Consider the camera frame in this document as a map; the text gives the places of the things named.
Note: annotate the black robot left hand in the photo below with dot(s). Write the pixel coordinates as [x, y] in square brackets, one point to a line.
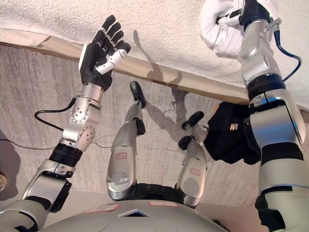
[95, 65]

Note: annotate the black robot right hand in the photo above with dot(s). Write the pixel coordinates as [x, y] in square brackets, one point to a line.
[256, 12]

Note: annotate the white clothes bundle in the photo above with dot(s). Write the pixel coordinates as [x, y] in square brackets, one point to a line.
[224, 41]

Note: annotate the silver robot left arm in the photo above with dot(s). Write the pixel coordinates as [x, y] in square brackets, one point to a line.
[79, 123]

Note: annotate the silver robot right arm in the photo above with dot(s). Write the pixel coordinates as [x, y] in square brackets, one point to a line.
[272, 130]

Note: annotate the beige bed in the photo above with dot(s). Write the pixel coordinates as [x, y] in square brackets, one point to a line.
[169, 78]

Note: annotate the grey woven rug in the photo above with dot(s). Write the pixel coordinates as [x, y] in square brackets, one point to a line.
[36, 79]

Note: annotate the white terry towel blanket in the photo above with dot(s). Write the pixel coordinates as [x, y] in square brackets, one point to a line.
[157, 29]

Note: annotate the black garment on floor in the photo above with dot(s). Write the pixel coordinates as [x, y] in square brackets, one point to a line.
[224, 140]

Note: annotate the silver robot right leg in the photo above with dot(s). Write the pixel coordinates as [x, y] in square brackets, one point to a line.
[194, 174]

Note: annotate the grey robot torso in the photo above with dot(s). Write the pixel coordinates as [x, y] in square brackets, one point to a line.
[135, 220]

